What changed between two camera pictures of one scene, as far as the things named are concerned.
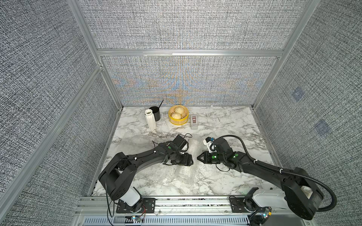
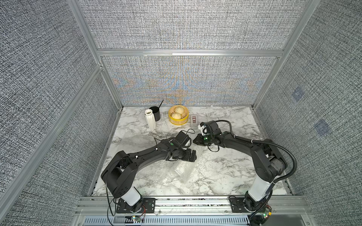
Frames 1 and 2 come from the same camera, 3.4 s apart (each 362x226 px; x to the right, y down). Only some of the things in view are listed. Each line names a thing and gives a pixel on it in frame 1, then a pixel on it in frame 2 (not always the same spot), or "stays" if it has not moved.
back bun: (179, 109) stays
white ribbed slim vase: (151, 119) stays
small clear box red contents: (194, 122) stays
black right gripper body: (212, 158) → (208, 140)
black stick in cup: (160, 103) stays
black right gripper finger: (199, 157) → (199, 140)
